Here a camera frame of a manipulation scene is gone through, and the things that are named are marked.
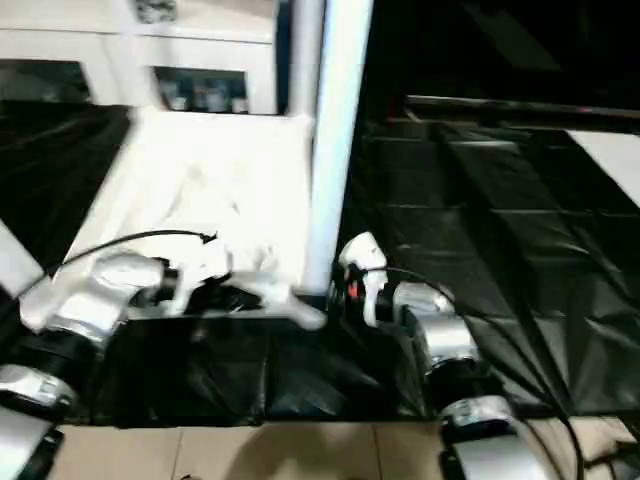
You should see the black glossy mat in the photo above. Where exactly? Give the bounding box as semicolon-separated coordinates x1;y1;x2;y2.
0;99;640;429

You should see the black horizontal bar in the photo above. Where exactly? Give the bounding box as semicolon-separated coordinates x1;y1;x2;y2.
404;94;640;134

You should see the black backdrop cloth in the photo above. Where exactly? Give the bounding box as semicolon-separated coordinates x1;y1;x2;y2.
277;0;640;119

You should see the white flat panel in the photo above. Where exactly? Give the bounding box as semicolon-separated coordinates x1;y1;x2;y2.
566;128;640;210

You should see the dark object on cabinet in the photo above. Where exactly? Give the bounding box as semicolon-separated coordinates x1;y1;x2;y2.
134;0;175;22

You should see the white glass-door cabinet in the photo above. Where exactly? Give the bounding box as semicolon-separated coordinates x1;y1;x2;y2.
0;0;281;115

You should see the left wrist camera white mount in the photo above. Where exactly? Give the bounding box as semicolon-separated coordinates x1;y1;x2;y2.
171;239;235;317

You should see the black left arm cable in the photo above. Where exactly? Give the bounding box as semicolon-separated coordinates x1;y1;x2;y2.
43;228;221;287

